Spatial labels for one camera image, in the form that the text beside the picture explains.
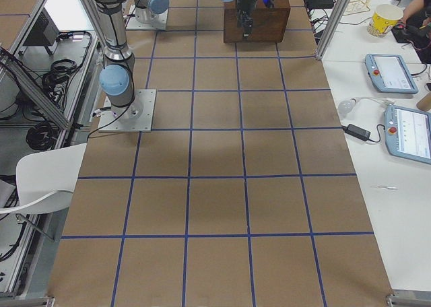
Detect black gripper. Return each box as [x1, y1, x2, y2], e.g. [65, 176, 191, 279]
[236, 0, 257, 38]

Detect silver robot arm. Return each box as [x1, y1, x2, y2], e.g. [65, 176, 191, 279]
[134, 0, 170, 24]
[88, 0, 273, 110]

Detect dark wooden drawer cabinet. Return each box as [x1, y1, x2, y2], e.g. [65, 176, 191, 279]
[224, 0, 290, 43]

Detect white light bulb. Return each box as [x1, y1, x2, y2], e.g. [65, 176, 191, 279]
[337, 98, 358, 116]

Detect yellow popcorn bucket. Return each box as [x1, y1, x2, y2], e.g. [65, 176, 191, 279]
[367, 4, 403, 38]

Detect upper blue teach pendant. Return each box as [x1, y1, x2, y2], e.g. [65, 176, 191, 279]
[364, 54, 419, 94]

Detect blue teach pendant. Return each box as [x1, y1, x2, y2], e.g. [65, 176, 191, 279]
[385, 105, 430, 164]
[364, 54, 419, 94]

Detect black power adapter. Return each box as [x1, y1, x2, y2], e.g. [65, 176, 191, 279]
[342, 124, 370, 141]

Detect lower blue teach pendant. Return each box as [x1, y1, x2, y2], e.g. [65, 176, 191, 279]
[385, 105, 430, 164]

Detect grey control box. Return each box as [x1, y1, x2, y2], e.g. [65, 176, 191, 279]
[19, 8, 59, 55]

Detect white chair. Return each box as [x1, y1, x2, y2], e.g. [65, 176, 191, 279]
[1, 143, 87, 215]

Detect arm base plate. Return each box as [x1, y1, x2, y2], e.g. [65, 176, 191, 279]
[126, 4, 168, 31]
[98, 89, 157, 133]

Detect aluminium frame post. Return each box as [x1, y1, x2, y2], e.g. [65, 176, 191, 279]
[315, 0, 350, 60]

